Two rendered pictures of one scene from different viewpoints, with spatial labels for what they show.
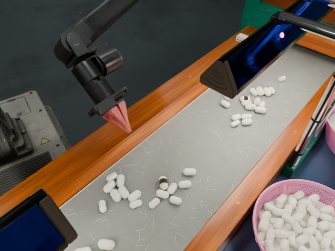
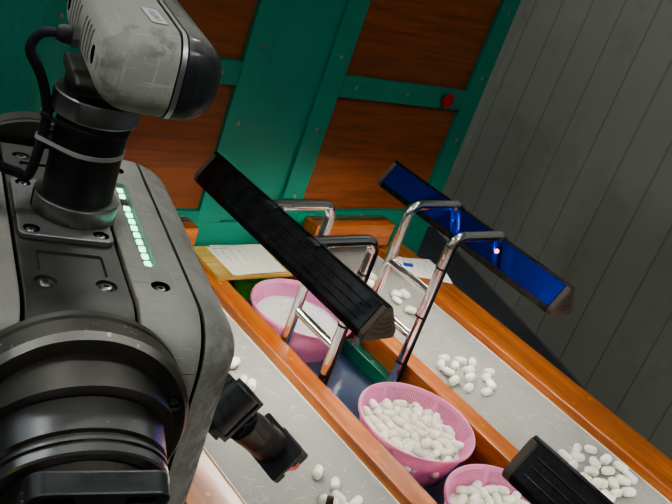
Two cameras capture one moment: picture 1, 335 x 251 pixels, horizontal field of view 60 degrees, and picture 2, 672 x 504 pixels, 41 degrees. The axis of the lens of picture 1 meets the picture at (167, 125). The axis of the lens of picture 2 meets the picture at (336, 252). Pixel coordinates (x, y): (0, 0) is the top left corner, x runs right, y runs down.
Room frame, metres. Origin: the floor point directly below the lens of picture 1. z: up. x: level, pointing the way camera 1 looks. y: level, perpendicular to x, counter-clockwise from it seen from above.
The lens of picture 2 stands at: (0.51, 1.32, 1.79)
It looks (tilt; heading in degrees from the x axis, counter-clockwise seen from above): 24 degrees down; 272
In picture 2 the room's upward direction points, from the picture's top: 20 degrees clockwise
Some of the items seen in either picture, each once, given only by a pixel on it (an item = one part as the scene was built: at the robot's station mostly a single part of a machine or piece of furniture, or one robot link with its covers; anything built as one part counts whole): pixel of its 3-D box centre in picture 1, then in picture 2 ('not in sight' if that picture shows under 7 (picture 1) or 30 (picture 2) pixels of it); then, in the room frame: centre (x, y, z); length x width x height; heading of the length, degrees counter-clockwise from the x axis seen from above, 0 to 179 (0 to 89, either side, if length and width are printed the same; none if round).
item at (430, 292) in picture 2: not in sight; (423, 296); (0.34, -0.65, 0.90); 0.20 x 0.19 x 0.45; 138
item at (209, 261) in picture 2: not in sight; (256, 260); (0.77, -0.77, 0.77); 0.33 x 0.15 x 0.01; 48
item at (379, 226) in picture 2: not in sight; (348, 230); (0.58, -1.06, 0.83); 0.30 x 0.06 x 0.07; 48
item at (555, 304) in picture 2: not in sight; (471, 231); (0.29, -0.72, 1.08); 0.62 x 0.08 x 0.07; 138
